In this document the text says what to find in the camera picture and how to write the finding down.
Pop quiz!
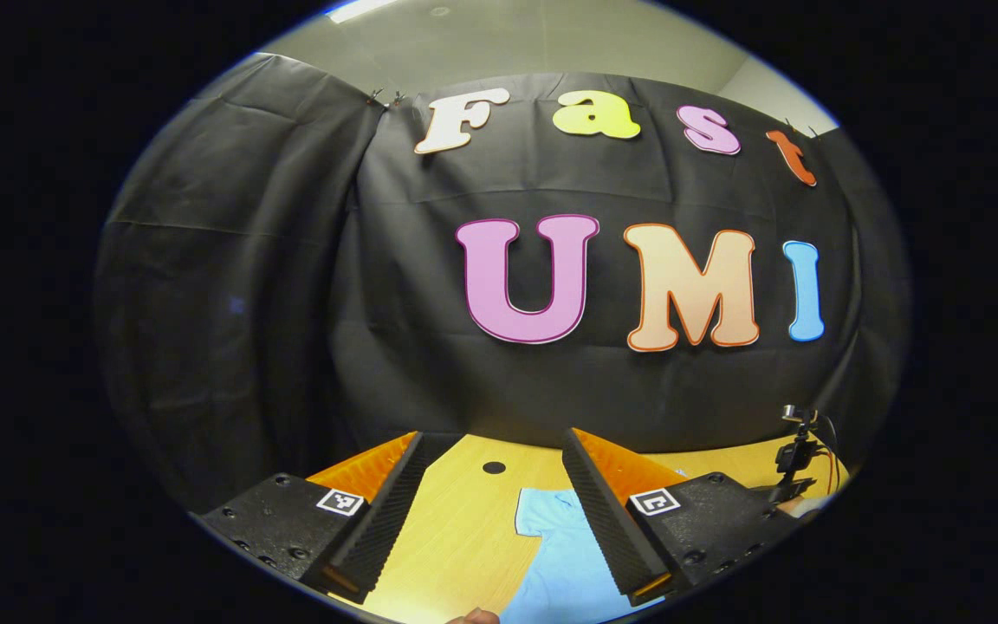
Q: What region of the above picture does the black backdrop cloth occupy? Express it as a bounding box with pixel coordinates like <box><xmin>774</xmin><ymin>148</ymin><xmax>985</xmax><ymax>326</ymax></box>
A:
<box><xmin>92</xmin><ymin>52</ymin><xmax>911</xmax><ymax>517</ymax></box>

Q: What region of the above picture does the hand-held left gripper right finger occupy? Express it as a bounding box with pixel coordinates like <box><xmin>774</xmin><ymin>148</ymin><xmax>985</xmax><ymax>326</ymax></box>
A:
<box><xmin>561</xmin><ymin>427</ymin><xmax>801</xmax><ymax>608</ymax></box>

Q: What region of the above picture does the ceiling light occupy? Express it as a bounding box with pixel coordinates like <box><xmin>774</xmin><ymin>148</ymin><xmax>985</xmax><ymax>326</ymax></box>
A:
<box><xmin>326</xmin><ymin>0</ymin><xmax>405</xmax><ymax>23</ymax></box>

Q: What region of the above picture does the light blue T-shirt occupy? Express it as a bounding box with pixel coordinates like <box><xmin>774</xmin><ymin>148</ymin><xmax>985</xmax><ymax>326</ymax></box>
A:
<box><xmin>499</xmin><ymin>487</ymin><xmax>664</xmax><ymax>624</ymax></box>

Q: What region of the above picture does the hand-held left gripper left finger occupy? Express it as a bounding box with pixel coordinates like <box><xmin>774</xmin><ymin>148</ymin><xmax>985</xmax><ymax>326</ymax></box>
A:
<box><xmin>194</xmin><ymin>431</ymin><xmax>444</xmax><ymax>606</ymax></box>

